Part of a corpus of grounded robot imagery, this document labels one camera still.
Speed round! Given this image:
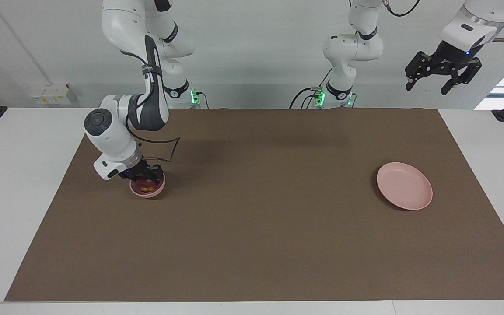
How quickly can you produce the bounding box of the brown table mat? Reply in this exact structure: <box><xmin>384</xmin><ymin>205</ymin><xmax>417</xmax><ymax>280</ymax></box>
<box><xmin>4</xmin><ymin>108</ymin><xmax>504</xmax><ymax>302</ymax></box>

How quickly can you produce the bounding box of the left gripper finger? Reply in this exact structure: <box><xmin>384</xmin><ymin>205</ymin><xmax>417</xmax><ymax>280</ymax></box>
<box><xmin>405</xmin><ymin>52</ymin><xmax>438</xmax><ymax>91</ymax></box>
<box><xmin>441</xmin><ymin>59</ymin><xmax>482</xmax><ymax>95</ymax></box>

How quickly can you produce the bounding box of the pink plate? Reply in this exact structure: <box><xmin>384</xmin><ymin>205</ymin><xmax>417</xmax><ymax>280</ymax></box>
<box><xmin>376</xmin><ymin>162</ymin><xmax>434</xmax><ymax>211</ymax></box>

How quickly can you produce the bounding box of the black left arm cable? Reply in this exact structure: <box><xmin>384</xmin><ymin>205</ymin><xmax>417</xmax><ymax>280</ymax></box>
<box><xmin>383</xmin><ymin>0</ymin><xmax>504</xmax><ymax>44</ymax></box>

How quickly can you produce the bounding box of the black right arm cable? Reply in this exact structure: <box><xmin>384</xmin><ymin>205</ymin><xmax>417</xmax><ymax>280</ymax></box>
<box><xmin>123</xmin><ymin>44</ymin><xmax>181</xmax><ymax>162</ymax></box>

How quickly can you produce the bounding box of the pink bowl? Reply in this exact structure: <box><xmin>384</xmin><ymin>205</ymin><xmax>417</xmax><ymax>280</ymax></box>
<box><xmin>129</xmin><ymin>173</ymin><xmax>166</xmax><ymax>199</ymax></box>

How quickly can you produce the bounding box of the white wall socket box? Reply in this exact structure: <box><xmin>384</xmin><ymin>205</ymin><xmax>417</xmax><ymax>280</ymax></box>
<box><xmin>30</xmin><ymin>85</ymin><xmax>72</xmax><ymax>105</ymax></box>

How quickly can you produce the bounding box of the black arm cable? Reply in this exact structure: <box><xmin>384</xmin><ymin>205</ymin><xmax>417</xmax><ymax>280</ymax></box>
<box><xmin>123</xmin><ymin>44</ymin><xmax>181</xmax><ymax>162</ymax></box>
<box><xmin>383</xmin><ymin>0</ymin><xmax>504</xmax><ymax>44</ymax></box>

